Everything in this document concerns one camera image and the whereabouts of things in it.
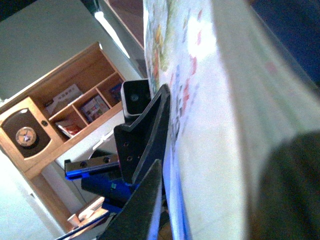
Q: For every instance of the white book on cabinet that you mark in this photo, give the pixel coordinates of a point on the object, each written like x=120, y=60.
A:
x=63, y=99

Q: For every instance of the colourful book in cubby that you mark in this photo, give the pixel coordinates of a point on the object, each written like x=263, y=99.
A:
x=94, y=108

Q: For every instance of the round emblem on door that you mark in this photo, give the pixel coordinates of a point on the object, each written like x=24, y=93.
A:
x=26, y=136

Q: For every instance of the wooden wall cabinet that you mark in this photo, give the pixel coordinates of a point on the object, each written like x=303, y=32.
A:
x=94, y=74

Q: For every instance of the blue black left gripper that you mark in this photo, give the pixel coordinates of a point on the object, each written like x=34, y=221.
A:
x=138, y=145

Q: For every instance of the white illustrated children's book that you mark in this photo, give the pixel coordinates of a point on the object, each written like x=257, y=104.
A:
x=235, y=97

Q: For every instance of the white black gripper camera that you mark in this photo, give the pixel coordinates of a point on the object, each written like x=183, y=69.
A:
x=135, y=97

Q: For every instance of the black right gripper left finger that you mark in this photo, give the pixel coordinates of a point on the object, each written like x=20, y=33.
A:
x=140, y=217

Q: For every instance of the red white book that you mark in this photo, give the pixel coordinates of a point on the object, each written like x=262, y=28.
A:
x=68, y=127

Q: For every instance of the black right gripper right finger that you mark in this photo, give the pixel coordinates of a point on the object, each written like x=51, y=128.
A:
x=288, y=203

